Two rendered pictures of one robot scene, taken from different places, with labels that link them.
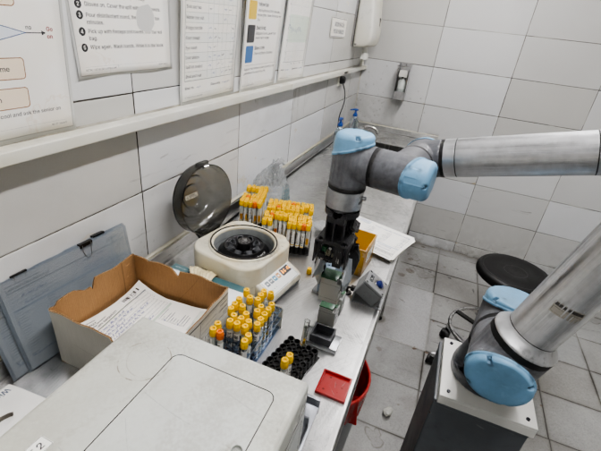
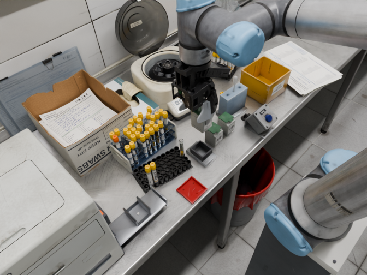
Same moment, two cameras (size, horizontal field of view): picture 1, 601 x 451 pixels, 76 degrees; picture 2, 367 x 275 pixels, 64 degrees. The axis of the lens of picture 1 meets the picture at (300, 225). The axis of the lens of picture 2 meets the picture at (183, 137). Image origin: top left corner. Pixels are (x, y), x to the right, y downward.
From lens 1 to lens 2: 39 cm
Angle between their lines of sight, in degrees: 31
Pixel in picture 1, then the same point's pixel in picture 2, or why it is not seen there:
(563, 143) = not seen: outside the picture
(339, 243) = (189, 89)
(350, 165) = (184, 24)
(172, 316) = (100, 117)
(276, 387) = (69, 198)
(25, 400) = not seen: hidden behind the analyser
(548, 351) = (325, 226)
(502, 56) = not seen: outside the picture
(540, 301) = (323, 185)
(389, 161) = (212, 24)
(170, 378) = (16, 174)
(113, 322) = (65, 115)
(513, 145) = (354, 13)
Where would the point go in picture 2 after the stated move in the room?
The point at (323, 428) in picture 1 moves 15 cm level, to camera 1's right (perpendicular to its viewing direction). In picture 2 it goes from (169, 216) to (218, 238)
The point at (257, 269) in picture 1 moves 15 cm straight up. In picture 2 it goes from (166, 91) to (161, 54)
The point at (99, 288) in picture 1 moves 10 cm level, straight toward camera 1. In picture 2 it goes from (58, 91) to (53, 112)
